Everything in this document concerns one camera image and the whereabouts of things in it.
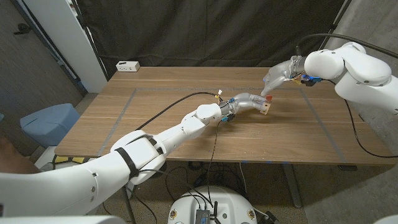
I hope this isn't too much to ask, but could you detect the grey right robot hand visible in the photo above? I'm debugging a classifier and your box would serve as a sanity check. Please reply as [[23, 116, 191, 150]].
[[260, 55, 308, 97]]

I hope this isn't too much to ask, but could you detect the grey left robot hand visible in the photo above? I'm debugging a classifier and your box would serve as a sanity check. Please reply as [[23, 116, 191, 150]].
[[219, 92, 267, 123]]

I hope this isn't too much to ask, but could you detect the small wooden block with holes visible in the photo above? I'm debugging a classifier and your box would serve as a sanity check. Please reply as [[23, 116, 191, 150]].
[[259, 101, 271, 116]]

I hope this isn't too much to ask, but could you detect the black backdrop stand pole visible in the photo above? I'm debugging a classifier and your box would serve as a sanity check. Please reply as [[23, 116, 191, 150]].
[[309, 0, 354, 68], [73, 0, 109, 82]]

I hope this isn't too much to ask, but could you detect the black curtain backdrop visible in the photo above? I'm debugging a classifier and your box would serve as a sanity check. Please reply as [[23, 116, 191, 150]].
[[76, 0, 346, 78]]

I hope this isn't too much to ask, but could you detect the grey table leg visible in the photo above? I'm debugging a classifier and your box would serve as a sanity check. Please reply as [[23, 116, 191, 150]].
[[281, 164, 302, 208]]

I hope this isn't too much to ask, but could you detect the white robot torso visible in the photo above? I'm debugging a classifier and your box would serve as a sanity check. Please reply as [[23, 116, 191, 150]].
[[167, 185, 258, 224]]

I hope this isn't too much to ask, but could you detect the white power strip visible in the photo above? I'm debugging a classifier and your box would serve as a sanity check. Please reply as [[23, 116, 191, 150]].
[[115, 60, 141, 73]]

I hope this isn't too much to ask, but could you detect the grey electronics module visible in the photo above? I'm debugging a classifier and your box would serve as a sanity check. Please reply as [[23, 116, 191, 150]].
[[195, 208, 211, 224]]

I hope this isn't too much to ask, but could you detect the white cabinet panel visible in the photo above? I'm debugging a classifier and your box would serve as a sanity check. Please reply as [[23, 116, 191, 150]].
[[23, 0, 108, 93]]

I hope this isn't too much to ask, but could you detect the blue padded stool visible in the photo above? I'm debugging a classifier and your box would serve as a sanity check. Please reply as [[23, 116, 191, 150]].
[[19, 103, 81, 149]]

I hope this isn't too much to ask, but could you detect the person's bare leg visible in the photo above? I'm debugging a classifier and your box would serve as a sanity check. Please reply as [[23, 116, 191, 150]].
[[0, 136, 40, 174]]

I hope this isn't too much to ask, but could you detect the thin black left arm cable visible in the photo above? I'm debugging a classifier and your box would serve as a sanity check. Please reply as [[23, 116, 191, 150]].
[[138, 121, 222, 210]]

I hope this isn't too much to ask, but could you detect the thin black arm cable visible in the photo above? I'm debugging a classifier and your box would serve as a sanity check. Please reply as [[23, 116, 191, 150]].
[[326, 79, 398, 159], [138, 121, 222, 210]]

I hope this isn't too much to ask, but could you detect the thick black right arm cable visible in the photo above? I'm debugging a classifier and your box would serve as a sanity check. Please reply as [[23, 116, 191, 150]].
[[295, 33, 398, 59]]

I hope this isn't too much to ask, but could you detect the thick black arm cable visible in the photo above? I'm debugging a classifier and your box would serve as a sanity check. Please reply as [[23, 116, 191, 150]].
[[136, 91, 220, 131], [295, 33, 398, 59]]

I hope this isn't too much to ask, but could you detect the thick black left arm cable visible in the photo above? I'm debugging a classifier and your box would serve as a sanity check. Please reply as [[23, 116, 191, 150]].
[[136, 91, 220, 131]]

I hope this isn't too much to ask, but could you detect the white floor cable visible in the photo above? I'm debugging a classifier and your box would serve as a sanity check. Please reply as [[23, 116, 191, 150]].
[[238, 162, 248, 197]]

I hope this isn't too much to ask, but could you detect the black floor cable tangle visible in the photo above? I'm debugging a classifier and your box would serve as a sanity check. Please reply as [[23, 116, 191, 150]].
[[164, 161, 249, 203]]

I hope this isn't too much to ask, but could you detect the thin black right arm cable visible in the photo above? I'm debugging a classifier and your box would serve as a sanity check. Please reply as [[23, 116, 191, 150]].
[[326, 79, 398, 159]]

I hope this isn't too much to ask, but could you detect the black door handle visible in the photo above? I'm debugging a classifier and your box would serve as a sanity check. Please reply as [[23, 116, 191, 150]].
[[12, 22, 32, 35]]

